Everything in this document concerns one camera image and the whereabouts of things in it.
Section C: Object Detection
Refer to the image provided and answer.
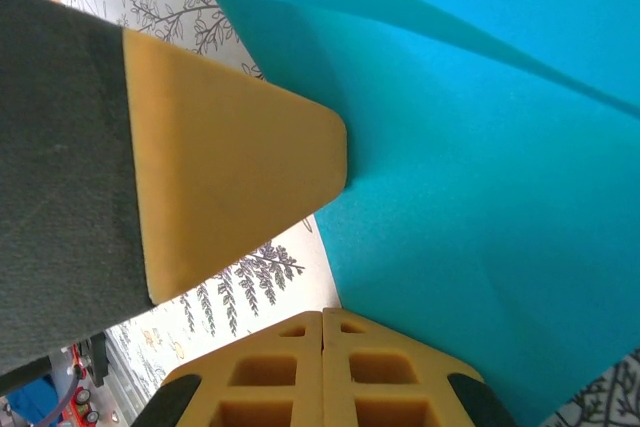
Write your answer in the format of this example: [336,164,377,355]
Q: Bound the floral patterned table mat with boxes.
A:
[0,0,640,427]

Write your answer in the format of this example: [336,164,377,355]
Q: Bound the small red yellow toy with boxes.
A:
[63,385,102,427]

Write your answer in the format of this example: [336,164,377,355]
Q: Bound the blue cloth sheet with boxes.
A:
[192,0,640,427]

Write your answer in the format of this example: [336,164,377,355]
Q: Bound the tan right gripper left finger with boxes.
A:
[129,310,326,427]

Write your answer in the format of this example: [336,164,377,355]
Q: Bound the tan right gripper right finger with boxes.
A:
[322,306,520,427]

